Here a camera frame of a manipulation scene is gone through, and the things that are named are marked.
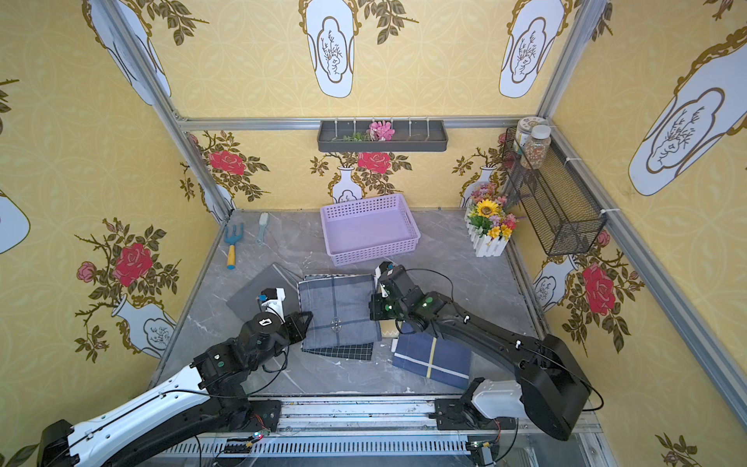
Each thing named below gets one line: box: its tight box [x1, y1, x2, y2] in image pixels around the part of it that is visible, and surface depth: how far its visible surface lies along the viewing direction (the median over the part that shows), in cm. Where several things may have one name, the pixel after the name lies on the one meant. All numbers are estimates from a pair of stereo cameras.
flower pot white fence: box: [464, 182, 518, 258], surface depth 100 cm
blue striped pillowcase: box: [391, 331, 472, 391], surface depth 84 cm
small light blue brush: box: [254, 212, 269, 246], surface depth 119 cm
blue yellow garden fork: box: [223, 222, 245, 271], surface depth 111 cm
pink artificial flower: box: [368, 119, 396, 142], surface depth 90 cm
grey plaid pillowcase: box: [297, 273, 383, 350], surface depth 81 cm
